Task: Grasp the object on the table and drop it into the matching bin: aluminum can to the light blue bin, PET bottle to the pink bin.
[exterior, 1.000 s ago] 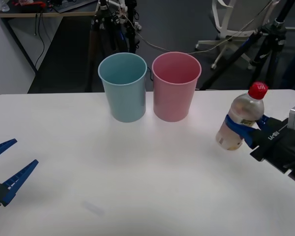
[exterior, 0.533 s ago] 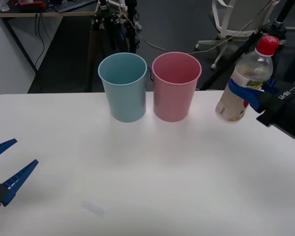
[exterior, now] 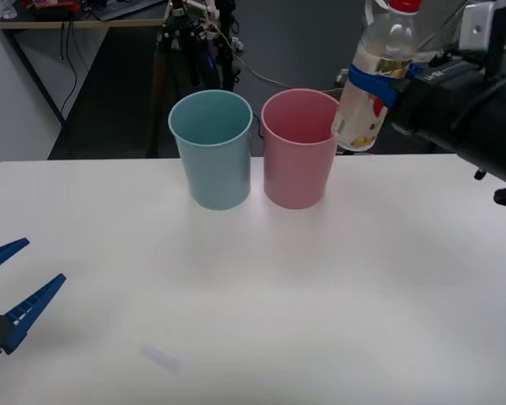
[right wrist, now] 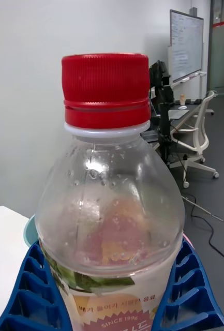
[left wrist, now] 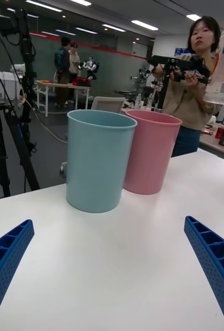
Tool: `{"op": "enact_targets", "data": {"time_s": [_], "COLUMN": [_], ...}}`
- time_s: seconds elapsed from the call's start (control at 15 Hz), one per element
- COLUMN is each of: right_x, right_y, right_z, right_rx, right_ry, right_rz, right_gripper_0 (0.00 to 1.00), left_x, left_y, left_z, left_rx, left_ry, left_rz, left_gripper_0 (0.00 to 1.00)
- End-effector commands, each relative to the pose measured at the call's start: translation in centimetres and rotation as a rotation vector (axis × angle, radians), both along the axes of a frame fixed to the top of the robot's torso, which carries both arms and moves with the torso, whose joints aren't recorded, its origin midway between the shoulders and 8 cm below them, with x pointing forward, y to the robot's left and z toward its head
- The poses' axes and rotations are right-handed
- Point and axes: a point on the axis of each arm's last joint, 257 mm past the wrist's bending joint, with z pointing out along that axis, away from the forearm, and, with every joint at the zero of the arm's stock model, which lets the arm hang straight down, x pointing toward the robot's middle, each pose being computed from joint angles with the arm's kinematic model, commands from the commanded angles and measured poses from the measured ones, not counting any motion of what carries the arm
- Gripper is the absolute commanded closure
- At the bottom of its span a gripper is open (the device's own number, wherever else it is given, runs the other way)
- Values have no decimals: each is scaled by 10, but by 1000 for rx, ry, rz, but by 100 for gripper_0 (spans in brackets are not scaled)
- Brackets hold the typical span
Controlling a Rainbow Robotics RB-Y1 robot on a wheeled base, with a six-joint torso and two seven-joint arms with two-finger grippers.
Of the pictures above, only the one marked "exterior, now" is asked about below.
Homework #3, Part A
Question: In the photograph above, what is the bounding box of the clear bottle with red cap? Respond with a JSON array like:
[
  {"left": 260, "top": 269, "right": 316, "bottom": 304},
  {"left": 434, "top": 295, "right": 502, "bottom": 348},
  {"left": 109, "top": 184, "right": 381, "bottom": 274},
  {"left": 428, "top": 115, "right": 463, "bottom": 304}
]
[{"left": 331, "top": 0, "right": 423, "bottom": 153}]

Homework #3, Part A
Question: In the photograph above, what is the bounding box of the pink plastic bin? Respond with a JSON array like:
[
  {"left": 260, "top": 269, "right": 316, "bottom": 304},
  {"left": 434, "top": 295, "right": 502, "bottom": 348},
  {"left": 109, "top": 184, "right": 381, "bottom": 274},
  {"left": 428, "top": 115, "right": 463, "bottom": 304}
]
[{"left": 261, "top": 88, "right": 341, "bottom": 209}]

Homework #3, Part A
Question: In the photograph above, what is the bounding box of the black hanging cable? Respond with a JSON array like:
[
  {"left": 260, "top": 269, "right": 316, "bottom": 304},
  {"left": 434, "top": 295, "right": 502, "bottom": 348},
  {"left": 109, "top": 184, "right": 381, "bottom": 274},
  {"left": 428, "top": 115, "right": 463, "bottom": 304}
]
[{"left": 59, "top": 19, "right": 79, "bottom": 122}]

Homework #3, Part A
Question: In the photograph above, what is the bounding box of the white cable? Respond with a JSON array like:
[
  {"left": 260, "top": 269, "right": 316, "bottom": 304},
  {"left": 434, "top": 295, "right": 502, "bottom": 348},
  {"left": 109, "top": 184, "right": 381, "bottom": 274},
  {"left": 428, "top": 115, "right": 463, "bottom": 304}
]
[{"left": 213, "top": 23, "right": 345, "bottom": 94}]

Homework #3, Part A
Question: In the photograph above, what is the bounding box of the pale blue plastic bin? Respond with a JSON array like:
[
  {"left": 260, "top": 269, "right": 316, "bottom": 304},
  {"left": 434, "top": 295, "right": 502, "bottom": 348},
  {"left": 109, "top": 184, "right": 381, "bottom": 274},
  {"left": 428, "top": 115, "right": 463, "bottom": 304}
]
[{"left": 167, "top": 89, "right": 254, "bottom": 211}]

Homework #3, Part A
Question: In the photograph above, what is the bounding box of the red object on desk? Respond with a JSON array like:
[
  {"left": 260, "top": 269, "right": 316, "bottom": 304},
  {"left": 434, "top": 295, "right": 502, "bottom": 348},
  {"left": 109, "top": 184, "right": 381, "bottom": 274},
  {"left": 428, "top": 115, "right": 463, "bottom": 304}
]
[{"left": 19, "top": 0, "right": 78, "bottom": 13}]

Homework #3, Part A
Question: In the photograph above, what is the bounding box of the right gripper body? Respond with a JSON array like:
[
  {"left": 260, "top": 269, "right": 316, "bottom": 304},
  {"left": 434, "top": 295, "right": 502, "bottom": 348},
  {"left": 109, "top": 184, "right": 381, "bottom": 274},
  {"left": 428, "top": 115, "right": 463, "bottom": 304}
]
[{"left": 390, "top": 51, "right": 490, "bottom": 149}]

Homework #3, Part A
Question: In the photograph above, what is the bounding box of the dark desk with wooden edge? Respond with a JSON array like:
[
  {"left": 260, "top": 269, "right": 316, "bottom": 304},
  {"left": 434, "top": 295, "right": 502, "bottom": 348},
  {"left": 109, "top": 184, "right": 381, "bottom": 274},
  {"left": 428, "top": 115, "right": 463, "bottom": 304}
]
[{"left": 0, "top": 0, "right": 172, "bottom": 127}]

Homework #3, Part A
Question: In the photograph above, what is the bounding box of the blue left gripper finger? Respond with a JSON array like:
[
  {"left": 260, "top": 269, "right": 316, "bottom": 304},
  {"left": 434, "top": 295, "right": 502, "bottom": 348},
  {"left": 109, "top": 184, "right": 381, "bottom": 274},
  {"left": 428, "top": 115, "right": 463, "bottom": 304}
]
[
  {"left": 0, "top": 237, "right": 31, "bottom": 280},
  {"left": 0, "top": 273, "right": 67, "bottom": 358}
]

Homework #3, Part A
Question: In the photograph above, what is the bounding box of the black tripod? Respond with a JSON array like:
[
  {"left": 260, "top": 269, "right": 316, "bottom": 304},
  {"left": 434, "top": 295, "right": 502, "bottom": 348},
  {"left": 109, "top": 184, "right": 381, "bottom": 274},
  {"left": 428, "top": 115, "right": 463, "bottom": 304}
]
[{"left": 153, "top": 0, "right": 242, "bottom": 159}]

